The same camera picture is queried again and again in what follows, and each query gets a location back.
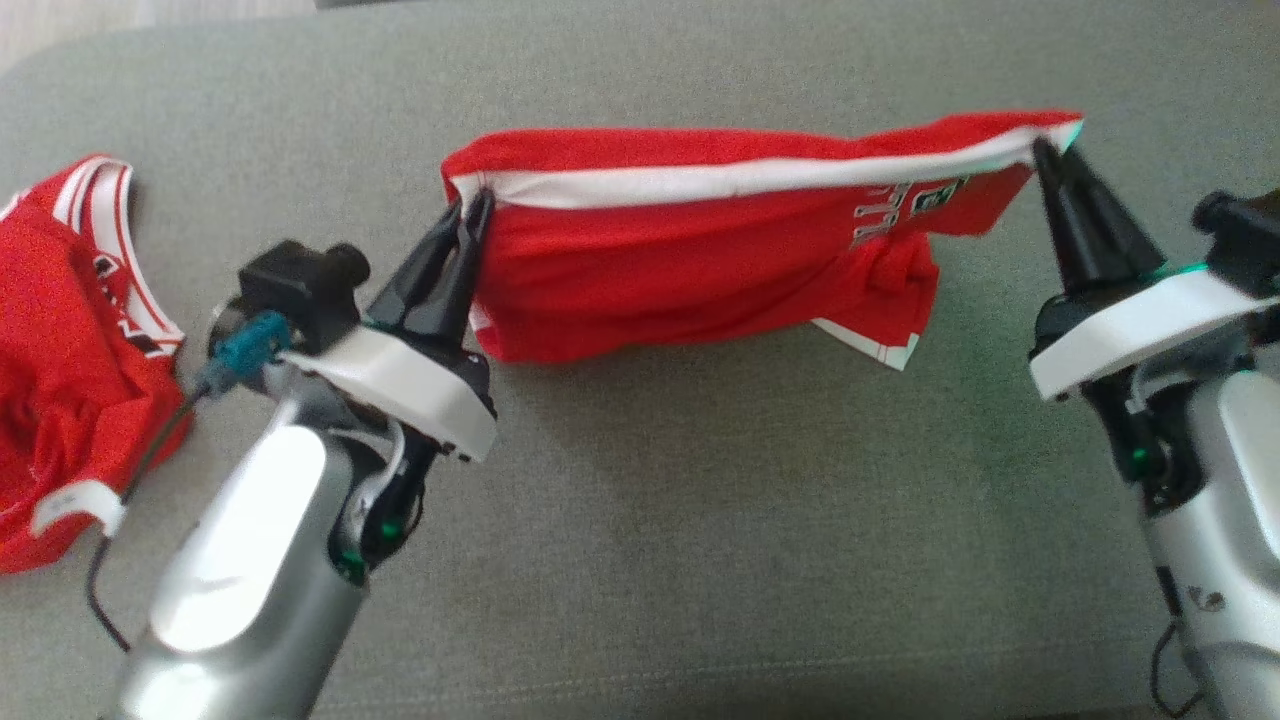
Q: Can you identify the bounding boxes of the teal cable connector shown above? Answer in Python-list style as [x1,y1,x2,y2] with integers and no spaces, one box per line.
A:
[194,309,294,400]

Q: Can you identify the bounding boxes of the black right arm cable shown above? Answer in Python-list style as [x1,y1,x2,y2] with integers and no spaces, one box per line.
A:
[1149,618,1208,717]

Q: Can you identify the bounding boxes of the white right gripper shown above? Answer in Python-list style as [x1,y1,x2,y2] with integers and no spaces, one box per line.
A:
[1029,138,1280,403]

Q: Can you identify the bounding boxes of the large grey sofa chaise cushion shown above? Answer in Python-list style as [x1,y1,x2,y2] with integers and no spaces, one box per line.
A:
[0,0,1280,720]

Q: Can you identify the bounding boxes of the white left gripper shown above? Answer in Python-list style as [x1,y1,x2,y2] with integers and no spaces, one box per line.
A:
[278,189,499,464]

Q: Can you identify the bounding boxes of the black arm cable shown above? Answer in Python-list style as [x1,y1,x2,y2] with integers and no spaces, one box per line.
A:
[1149,618,1208,717]
[84,388,203,653]

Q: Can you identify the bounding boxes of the red Bulls 23 jersey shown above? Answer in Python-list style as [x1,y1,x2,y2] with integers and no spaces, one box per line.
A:
[0,154,195,576]

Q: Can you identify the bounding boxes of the red shorts with white waistband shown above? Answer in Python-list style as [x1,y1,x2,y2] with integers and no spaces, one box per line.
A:
[441,109,1085,373]

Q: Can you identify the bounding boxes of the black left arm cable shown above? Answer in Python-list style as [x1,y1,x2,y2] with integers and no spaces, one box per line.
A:
[84,388,203,653]

